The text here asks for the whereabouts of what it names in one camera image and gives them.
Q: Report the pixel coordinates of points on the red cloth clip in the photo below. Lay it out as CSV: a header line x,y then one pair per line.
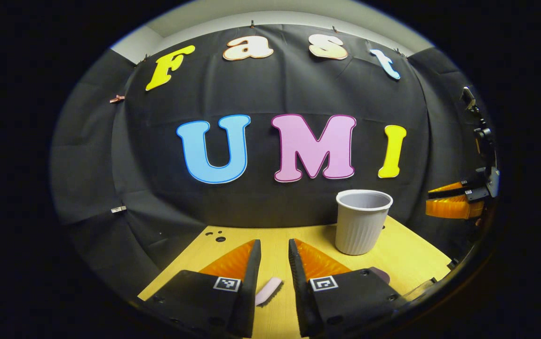
x,y
117,99

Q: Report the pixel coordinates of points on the grey ribbed garbage bin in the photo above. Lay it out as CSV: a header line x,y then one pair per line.
x,y
362,226

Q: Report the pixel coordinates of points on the small pink broom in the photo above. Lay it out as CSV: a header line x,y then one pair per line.
x,y
268,290

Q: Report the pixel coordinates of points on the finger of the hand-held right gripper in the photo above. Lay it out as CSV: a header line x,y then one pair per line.
x,y
454,189
454,207

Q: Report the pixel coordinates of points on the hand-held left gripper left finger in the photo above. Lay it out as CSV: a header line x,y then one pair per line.
x,y
248,292

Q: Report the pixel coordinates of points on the pink dustpan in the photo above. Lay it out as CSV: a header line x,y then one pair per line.
x,y
381,274

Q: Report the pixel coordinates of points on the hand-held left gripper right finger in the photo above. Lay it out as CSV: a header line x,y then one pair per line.
x,y
298,292

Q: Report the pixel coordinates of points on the black tripod stand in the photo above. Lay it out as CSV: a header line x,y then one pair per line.
x,y
482,136

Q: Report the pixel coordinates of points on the white cloth clip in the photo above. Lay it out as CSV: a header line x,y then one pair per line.
x,y
119,209

